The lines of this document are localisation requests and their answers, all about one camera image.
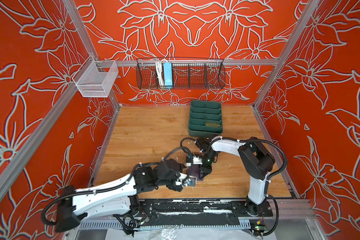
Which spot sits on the green compartment tray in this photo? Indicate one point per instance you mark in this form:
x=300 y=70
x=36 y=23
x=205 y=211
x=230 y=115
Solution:
x=202 y=112

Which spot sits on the light blue box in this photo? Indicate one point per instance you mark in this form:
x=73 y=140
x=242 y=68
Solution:
x=168 y=75

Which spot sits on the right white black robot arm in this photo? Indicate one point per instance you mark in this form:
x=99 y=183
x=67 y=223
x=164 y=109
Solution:
x=256 y=158

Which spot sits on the clear acrylic box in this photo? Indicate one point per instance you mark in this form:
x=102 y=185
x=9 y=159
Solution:
x=93 y=82

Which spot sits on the green striped sock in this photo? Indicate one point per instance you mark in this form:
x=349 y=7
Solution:
x=212 y=125

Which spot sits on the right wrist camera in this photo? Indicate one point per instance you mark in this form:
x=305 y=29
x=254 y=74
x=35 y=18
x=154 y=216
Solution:
x=195 y=159

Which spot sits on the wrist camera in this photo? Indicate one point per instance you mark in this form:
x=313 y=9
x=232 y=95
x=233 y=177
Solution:
x=191 y=182
x=195 y=159

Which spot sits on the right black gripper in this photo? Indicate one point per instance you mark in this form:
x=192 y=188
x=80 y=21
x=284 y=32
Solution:
x=205 y=171

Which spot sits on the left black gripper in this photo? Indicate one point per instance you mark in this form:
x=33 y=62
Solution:
x=176 y=186

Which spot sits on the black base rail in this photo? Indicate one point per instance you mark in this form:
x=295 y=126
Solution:
x=197 y=213

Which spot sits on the purple striped sock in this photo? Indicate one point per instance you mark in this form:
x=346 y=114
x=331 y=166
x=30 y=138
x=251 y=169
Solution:
x=196 y=172

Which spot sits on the black wire basket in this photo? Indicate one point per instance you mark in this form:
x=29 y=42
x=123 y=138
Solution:
x=188 y=73

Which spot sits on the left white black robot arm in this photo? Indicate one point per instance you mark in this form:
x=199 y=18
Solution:
x=119 y=197

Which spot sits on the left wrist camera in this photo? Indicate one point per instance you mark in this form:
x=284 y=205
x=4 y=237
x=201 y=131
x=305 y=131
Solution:
x=191 y=182

